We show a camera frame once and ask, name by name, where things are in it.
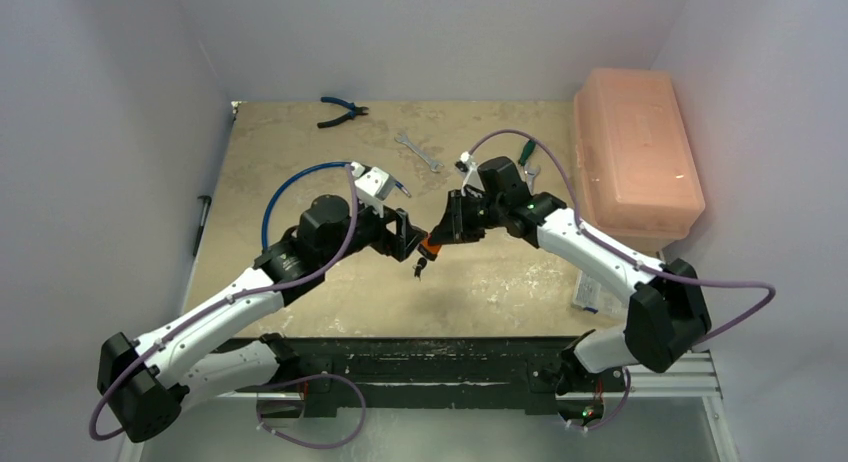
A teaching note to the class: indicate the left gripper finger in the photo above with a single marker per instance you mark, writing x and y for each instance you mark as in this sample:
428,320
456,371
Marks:
408,234
402,253

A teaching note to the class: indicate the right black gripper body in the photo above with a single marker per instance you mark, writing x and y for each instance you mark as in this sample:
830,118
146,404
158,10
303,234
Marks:
464,215

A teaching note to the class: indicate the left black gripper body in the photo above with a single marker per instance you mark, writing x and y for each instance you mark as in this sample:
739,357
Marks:
382,238

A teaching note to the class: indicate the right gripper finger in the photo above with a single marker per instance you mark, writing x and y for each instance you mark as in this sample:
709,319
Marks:
450,214
443,233

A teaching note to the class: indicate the orange black padlock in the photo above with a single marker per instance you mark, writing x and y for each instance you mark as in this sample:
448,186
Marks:
429,251

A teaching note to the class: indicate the black padlock keys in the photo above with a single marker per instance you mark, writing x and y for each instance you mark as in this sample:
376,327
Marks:
419,267

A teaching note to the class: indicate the blue cable lock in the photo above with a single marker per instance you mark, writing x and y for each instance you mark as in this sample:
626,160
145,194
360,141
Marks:
268,212

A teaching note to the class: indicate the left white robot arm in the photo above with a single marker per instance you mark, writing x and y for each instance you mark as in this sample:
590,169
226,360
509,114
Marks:
146,382

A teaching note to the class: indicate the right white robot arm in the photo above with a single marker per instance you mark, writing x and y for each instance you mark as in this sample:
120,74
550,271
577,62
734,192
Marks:
664,317

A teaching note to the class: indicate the large silver wrench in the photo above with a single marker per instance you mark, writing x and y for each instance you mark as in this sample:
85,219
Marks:
531,174

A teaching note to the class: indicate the small silver wrench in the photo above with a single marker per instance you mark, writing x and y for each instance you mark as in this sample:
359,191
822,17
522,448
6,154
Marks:
433,164

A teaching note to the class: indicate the clear plastic bags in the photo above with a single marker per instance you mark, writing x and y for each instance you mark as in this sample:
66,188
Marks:
589,295

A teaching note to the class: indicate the orange plastic toolbox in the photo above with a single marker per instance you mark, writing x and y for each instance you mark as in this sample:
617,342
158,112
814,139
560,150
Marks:
636,177

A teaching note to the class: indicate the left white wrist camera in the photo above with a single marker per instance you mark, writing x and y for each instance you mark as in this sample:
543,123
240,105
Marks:
373,185

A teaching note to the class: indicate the green handled screwdriver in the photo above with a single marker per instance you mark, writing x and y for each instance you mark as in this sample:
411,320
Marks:
526,152

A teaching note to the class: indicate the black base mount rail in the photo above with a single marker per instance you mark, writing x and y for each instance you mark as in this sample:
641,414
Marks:
488,373

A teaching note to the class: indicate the black handled tool at edge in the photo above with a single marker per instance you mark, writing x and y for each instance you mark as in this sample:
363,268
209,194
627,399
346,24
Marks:
205,201

